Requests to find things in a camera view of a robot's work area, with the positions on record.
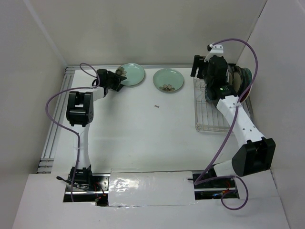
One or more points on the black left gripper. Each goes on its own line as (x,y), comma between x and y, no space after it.
(117,86)

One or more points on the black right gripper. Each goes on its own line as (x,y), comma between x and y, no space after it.
(198,66)

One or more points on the mint flower plate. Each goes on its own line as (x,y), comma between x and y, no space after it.
(133,73)
(168,80)

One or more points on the small red teal floral plate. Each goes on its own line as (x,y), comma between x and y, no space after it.
(230,74)

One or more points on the brown rim cream plate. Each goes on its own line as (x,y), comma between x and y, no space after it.
(241,73)
(237,78)

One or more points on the large red teal floral plate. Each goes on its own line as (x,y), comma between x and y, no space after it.
(245,96)

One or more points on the dark blue blossom plate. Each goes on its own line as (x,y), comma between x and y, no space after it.
(247,76)

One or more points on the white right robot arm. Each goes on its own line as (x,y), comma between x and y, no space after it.
(255,152)

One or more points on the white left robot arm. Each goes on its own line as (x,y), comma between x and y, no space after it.
(80,113)

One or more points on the silver tape sheet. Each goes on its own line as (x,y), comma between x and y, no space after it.
(136,188)

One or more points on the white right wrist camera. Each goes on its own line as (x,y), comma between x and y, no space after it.
(214,50)

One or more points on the chrome wire dish rack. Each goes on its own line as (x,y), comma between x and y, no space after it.
(207,117)

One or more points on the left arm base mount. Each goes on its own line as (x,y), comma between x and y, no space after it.
(85,186)

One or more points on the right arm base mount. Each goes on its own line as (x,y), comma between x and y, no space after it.
(215,189)

